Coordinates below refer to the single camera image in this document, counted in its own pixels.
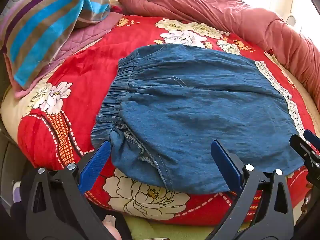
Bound blue denim pants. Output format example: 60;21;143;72
91;44;303;194

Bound left hand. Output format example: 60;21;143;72
102;215;121;240

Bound pink quilted pad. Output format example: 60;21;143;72
8;12;124;99

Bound striped towel pillow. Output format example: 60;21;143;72
1;0;111;90

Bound rust red rolled quilt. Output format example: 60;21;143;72
118;0;319;106

